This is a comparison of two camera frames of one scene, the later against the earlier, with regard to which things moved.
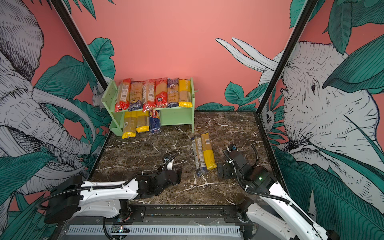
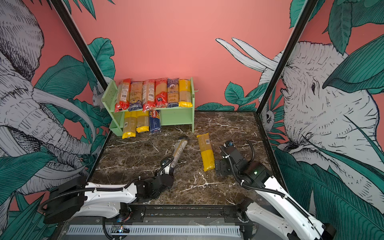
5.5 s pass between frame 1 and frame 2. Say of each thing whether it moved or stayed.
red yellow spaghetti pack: stayed
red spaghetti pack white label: stayed
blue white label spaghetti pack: moved
